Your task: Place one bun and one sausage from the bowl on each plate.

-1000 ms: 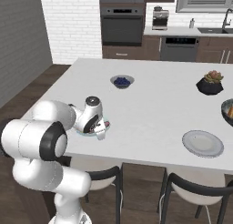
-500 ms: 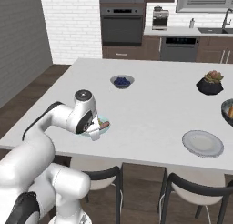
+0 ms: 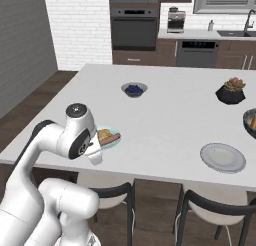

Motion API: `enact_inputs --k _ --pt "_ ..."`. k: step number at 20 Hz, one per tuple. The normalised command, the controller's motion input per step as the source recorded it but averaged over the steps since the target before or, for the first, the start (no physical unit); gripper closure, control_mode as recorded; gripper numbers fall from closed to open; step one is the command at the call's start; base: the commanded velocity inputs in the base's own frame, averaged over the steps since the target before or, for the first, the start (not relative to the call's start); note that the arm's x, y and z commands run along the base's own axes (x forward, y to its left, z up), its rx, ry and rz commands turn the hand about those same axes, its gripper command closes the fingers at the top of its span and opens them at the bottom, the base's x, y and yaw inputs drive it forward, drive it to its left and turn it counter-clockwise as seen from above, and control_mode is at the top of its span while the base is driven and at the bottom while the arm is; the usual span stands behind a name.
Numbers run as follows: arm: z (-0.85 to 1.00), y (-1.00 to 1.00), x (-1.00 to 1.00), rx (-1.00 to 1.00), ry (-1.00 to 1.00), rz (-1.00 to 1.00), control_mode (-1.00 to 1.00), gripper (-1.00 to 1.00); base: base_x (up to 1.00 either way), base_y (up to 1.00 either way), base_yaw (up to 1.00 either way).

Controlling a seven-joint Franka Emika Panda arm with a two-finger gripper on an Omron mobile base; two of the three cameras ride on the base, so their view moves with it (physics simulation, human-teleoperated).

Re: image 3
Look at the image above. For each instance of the light blue plate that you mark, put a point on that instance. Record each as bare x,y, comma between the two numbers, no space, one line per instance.
114,142

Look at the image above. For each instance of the yellow bun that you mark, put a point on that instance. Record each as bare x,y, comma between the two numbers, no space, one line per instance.
103,134

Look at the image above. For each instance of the blueberries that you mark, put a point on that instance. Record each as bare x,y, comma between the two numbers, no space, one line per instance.
134,89

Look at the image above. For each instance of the window with grey blinds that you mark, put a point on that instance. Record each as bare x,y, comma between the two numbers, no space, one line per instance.
226,0

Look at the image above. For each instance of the black plant pot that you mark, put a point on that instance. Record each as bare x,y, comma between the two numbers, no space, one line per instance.
230,96

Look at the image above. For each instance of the black tap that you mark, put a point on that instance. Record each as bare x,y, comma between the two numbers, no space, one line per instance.
248,20

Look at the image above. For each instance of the green and pink succulent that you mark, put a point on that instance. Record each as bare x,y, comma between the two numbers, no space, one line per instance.
234,83

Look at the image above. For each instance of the grey dishwasher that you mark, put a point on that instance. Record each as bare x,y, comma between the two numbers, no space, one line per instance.
196,54

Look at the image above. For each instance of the grey plate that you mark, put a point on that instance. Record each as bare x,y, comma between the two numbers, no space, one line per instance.
222,157

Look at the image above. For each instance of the pink sausage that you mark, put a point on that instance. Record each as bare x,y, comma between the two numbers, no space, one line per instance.
110,139

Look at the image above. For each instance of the white chair with black frame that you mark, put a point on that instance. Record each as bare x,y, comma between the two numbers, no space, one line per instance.
111,199
216,210

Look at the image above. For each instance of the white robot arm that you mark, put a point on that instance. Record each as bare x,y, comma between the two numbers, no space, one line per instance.
23,203

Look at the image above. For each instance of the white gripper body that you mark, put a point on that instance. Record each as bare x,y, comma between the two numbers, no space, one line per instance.
95,155

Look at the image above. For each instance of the grey bowl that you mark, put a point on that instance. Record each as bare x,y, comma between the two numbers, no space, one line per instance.
126,87

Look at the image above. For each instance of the black wall oven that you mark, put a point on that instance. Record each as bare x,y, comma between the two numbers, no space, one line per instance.
134,28

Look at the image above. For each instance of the orange sausage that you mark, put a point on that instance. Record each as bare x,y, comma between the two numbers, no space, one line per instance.
253,122

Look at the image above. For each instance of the dark bowl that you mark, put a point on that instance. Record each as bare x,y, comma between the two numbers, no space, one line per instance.
248,126

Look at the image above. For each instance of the silver coffee machine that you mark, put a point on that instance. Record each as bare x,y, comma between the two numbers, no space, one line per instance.
176,20

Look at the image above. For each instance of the brown base cupboards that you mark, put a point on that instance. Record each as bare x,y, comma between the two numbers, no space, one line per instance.
165,53
235,55

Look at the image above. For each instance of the grey soap dispenser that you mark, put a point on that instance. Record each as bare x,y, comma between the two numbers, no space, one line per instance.
211,25

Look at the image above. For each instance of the dark sink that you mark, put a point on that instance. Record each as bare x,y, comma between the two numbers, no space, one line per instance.
235,33

